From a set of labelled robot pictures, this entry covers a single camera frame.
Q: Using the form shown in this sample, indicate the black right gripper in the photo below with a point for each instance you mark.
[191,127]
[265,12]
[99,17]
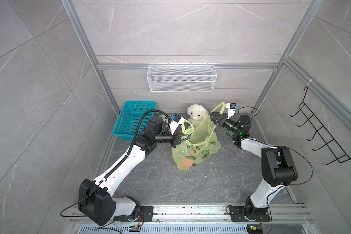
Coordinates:
[222,121]

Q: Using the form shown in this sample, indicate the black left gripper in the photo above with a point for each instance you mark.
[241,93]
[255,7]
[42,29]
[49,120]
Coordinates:
[175,139]

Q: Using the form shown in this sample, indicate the yellow-green avocado plastic bag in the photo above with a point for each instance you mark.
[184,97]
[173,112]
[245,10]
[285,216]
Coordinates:
[202,144]

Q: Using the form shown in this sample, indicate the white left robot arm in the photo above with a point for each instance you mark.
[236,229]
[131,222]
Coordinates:
[96,197]

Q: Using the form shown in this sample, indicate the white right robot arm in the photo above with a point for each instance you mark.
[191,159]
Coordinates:
[277,165]

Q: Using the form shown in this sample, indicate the white plush dog toy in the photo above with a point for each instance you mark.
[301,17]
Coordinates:
[197,113]

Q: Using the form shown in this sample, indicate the teal plastic basket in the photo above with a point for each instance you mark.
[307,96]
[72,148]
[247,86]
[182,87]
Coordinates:
[129,118]

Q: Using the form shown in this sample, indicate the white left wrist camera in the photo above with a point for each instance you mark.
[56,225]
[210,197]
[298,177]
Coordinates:
[176,121]

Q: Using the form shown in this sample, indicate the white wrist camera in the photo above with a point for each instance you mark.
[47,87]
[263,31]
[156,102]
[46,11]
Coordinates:
[176,121]
[232,107]

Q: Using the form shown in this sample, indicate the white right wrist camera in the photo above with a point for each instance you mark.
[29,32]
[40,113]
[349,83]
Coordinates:
[232,107]

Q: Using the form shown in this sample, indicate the white wire mesh shelf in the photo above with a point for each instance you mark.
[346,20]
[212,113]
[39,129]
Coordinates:
[181,78]

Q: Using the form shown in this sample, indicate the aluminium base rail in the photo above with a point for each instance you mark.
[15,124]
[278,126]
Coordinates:
[203,219]

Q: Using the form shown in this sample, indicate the black wall hook rack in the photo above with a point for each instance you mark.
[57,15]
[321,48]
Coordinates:
[328,141]

